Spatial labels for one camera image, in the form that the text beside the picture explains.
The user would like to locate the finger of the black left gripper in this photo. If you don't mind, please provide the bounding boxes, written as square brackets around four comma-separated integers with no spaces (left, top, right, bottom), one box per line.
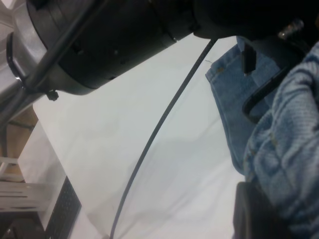
[242,64,297,124]

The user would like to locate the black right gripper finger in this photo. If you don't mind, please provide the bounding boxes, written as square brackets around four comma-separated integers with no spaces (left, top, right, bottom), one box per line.
[234,183,295,239]

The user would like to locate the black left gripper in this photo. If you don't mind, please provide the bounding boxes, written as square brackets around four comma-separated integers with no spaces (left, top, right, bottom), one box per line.
[194,0,312,73]

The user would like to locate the blue denim shorts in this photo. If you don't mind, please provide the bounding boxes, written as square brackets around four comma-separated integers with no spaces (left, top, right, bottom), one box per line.
[204,41,319,239]

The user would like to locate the black usb plug cable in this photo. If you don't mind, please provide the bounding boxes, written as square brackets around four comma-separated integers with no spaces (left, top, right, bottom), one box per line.
[240,43,257,77]

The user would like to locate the long black braided cable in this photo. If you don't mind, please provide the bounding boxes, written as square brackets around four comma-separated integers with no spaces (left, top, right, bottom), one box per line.
[109,38,216,239]

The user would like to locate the thick grey cable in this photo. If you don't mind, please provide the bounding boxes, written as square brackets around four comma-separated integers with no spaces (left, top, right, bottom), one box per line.
[0,0,110,125]

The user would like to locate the black perforated rail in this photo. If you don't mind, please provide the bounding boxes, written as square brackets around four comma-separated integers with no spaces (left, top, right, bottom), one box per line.
[44,175,83,239]

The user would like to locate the metal support frame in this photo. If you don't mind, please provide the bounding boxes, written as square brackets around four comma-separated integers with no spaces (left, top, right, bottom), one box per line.
[0,155,52,217]

